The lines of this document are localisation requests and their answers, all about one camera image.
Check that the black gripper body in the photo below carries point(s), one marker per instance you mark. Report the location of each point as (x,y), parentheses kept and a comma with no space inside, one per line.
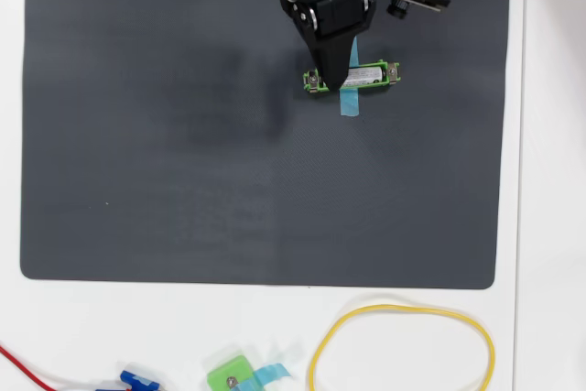
(338,12)

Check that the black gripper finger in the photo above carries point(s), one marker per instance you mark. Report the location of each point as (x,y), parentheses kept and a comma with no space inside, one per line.
(332,63)

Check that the white AA battery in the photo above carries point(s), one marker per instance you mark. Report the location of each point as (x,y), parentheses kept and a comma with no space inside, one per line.
(364,76)

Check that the green battery holder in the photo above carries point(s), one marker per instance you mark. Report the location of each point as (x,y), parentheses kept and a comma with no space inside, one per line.
(392,72)

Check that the long blue masking tape strip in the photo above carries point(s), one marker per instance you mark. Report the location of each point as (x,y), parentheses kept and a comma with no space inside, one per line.
(350,105)

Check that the dark grey textured mat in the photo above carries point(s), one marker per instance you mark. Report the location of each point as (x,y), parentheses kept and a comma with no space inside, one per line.
(229,203)

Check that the yellow rubber band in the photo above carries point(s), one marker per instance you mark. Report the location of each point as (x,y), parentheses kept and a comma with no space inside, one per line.
(389,306)

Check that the short blue tape piece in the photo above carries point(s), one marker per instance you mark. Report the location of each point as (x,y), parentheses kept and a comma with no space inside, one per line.
(270,372)

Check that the green printed block with screw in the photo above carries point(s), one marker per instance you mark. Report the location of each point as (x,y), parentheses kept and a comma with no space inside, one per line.
(229,372)

